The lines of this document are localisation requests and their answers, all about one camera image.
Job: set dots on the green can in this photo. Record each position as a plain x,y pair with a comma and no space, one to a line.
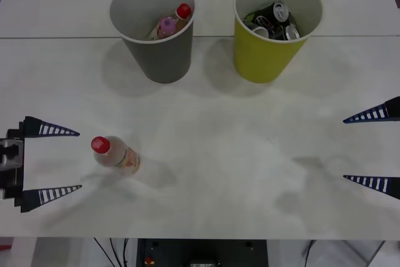
250,16

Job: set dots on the silver-topped can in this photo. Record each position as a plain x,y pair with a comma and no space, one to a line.
260,31
292,32

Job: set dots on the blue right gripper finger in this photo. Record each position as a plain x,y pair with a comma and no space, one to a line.
392,185
392,110

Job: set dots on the red button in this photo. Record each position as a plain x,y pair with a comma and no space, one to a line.
149,261

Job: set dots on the yellow-green plastic bin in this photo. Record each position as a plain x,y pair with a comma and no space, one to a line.
262,60

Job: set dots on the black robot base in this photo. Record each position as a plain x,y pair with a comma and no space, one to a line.
203,249

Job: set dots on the small bottle with red cap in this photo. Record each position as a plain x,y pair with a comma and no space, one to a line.
183,10

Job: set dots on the small bottle with pink cap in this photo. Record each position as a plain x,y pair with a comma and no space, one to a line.
167,25

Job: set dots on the black and red can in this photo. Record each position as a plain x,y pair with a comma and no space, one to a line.
265,20

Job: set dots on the black can with silver top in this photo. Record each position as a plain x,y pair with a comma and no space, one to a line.
280,10

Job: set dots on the grey plastic bin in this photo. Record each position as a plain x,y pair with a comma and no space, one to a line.
165,60

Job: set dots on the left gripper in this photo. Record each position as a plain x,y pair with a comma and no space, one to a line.
11,182

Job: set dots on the clear bottle with red cap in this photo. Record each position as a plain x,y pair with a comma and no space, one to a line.
115,156

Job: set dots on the red object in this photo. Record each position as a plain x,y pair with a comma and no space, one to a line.
5,244

